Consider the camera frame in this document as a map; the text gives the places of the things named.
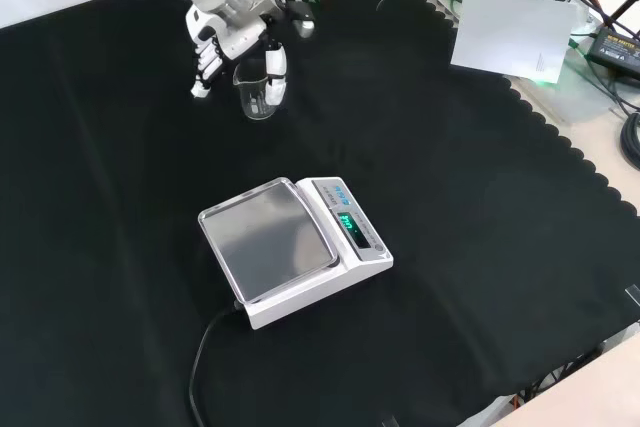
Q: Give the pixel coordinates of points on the pale board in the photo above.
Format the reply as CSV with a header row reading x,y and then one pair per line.
x,y
510,32

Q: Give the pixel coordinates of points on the white electronic balance steel pan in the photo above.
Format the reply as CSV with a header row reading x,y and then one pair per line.
x,y
270,237

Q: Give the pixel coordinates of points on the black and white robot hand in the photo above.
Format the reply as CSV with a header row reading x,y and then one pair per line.
x,y
240,39

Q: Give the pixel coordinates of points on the grey metal base plate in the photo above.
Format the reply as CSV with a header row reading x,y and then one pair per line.
x,y
585,94

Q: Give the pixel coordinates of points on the clear cloth clip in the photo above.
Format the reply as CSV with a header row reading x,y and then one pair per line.
x,y
632,295
390,422

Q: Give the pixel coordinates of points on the black bench cloth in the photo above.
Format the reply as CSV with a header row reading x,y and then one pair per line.
x,y
450,172

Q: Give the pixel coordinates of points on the black power adapter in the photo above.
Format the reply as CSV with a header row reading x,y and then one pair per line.
x,y
617,49

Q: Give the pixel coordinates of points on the clear glass beaker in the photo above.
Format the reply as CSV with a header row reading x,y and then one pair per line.
x,y
255,108

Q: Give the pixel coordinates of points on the black and grey wrist camera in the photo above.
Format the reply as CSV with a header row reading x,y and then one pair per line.
x,y
302,22

